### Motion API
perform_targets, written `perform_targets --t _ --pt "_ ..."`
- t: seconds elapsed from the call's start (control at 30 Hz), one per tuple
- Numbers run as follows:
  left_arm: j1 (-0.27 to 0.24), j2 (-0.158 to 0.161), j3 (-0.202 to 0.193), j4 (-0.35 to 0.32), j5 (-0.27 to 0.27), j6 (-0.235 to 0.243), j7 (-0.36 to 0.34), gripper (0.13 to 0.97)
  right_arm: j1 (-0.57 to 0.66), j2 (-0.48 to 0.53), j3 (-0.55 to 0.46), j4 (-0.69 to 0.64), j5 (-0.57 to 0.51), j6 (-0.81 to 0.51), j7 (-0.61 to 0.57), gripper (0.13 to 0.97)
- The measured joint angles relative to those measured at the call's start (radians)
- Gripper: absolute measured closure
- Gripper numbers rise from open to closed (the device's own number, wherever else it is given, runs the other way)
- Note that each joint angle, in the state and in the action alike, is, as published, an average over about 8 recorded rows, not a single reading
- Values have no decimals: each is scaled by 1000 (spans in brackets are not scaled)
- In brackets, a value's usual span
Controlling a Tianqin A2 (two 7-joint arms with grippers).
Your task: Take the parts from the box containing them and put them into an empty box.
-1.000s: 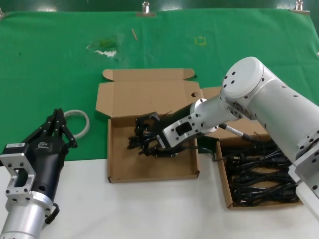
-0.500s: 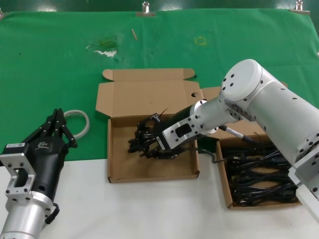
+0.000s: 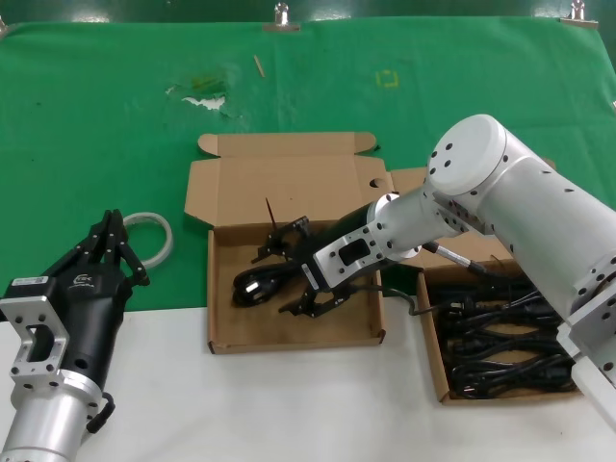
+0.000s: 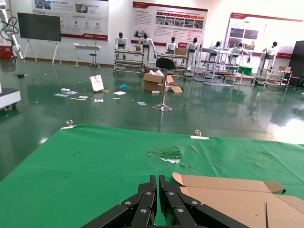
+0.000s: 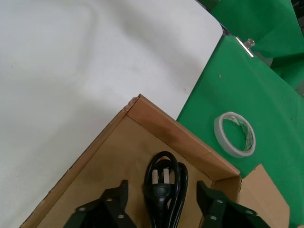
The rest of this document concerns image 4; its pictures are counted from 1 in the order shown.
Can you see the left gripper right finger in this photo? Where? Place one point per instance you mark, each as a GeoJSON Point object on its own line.
{"type": "Point", "coordinates": [180, 211]}

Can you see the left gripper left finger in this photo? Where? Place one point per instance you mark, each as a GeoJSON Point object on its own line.
{"type": "Point", "coordinates": [142, 209]}

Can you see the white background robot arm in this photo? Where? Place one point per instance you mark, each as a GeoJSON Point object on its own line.
{"type": "Point", "coordinates": [15, 45]}

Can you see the flat brown cardboard box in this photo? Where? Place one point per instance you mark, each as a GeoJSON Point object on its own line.
{"type": "Point", "coordinates": [225, 202]}

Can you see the small white box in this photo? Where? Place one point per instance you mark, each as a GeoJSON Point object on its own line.
{"type": "Point", "coordinates": [155, 92]}

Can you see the large open cardboard box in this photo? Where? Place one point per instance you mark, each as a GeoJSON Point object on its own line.
{"type": "Point", "coordinates": [152, 84]}

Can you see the small cardboard box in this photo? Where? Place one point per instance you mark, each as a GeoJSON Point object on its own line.
{"type": "Point", "coordinates": [138, 48]}
{"type": "Point", "coordinates": [181, 51]}

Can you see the thin wooden stick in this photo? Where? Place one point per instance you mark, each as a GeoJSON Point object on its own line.
{"type": "Point", "coordinates": [194, 149]}

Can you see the silver binder clip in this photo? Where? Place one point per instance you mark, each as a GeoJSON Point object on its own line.
{"type": "Point", "coordinates": [69, 123]}
{"type": "Point", "coordinates": [197, 133]}

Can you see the small paper leaflet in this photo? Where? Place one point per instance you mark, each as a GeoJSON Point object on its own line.
{"type": "Point", "coordinates": [72, 92]}
{"type": "Point", "coordinates": [61, 95]}
{"type": "Point", "coordinates": [83, 97]}
{"type": "Point", "coordinates": [142, 103]}
{"type": "Point", "coordinates": [98, 100]}

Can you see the white paper sheet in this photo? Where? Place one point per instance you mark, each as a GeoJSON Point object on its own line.
{"type": "Point", "coordinates": [119, 93]}

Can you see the flat cardboard piece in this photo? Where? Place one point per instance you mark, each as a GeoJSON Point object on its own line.
{"type": "Point", "coordinates": [177, 89]}

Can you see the blue crumpled item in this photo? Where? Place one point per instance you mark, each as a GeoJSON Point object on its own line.
{"type": "Point", "coordinates": [124, 86]}

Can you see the long yellow strip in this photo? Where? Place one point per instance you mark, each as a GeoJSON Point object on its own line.
{"type": "Point", "coordinates": [78, 99]}

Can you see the white red paper bag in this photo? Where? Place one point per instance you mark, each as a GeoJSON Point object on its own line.
{"type": "Point", "coordinates": [96, 83]}

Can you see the white plastic roll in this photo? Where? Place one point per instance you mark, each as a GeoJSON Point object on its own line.
{"type": "Point", "coordinates": [64, 90]}

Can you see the black bar stool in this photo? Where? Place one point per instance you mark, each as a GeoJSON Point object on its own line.
{"type": "Point", "coordinates": [166, 63]}

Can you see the metal shelf rack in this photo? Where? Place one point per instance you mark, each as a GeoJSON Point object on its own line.
{"type": "Point", "coordinates": [171, 55]}
{"type": "Point", "coordinates": [129, 62]}
{"type": "Point", "coordinates": [270, 82]}

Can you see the green cloth on rack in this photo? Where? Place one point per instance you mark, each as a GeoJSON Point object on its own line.
{"type": "Point", "coordinates": [245, 71]}

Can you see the small black stool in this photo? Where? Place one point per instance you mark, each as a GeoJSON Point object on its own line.
{"type": "Point", "coordinates": [93, 55]}

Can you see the white humanoid robot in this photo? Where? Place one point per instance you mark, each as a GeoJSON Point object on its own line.
{"type": "Point", "coordinates": [192, 47]}
{"type": "Point", "coordinates": [171, 47]}
{"type": "Point", "coordinates": [146, 42]}
{"type": "Point", "coordinates": [237, 50]}
{"type": "Point", "coordinates": [121, 42]}
{"type": "Point", "coordinates": [270, 51]}
{"type": "Point", "coordinates": [217, 44]}

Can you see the white desk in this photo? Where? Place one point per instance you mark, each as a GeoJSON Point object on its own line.
{"type": "Point", "coordinates": [86, 46]}

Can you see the white wheeled platform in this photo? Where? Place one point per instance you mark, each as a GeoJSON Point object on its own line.
{"type": "Point", "coordinates": [9, 97]}

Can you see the brown wooden table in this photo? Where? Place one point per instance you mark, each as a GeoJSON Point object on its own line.
{"type": "Point", "coordinates": [294, 78]}

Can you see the black floor item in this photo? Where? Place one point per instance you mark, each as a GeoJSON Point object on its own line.
{"type": "Point", "coordinates": [20, 75]}

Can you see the black cabinet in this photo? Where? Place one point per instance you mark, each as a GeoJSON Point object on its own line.
{"type": "Point", "coordinates": [299, 54]}

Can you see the red cabinet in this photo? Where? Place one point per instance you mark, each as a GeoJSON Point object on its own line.
{"type": "Point", "coordinates": [4, 52]}

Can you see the black screen on stand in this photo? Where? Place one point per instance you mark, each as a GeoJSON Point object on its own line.
{"type": "Point", "coordinates": [39, 26]}

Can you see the white metal frame rack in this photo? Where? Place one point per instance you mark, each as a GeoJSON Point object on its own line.
{"type": "Point", "coordinates": [215, 82]}

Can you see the wall poster board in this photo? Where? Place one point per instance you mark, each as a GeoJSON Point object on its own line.
{"type": "Point", "coordinates": [80, 26]}
{"type": "Point", "coordinates": [145, 19]}
{"type": "Point", "coordinates": [261, 26]}

